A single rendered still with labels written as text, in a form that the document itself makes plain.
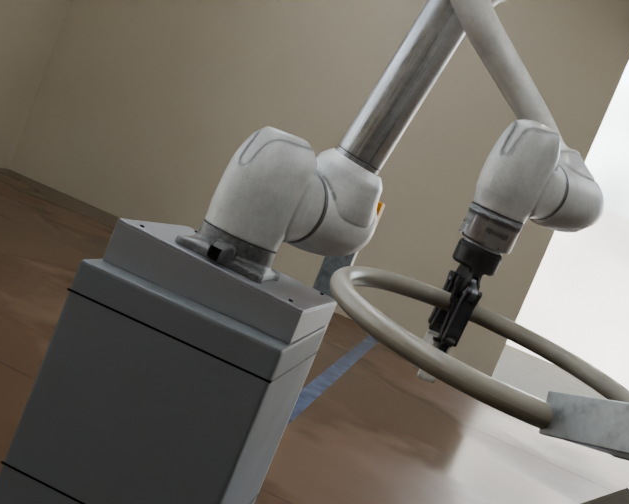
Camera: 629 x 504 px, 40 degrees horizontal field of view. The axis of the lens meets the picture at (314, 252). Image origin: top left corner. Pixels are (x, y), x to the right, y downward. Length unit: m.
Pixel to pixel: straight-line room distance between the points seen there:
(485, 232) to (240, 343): 0.45
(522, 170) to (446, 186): 6.12
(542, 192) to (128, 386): 0.77
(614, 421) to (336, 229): 0.93
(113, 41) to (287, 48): 1.63
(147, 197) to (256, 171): 6.48
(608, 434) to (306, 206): 0.89
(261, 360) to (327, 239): 0.37
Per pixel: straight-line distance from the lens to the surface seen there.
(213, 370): 1.52
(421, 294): 1.41
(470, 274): 1.41
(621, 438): 0.94
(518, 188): 1.38
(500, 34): 1.58
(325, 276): 2.55
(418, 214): 7.50
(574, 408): 0.99
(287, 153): 1.63
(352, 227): 1.79
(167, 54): 8.17
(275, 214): 1.62
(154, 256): 1.60
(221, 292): 1.56
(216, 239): 1.62
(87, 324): 1.59
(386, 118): 1.77
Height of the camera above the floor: 1.10
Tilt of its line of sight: 5 degrees down
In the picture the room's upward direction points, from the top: 22 degrees clockwise
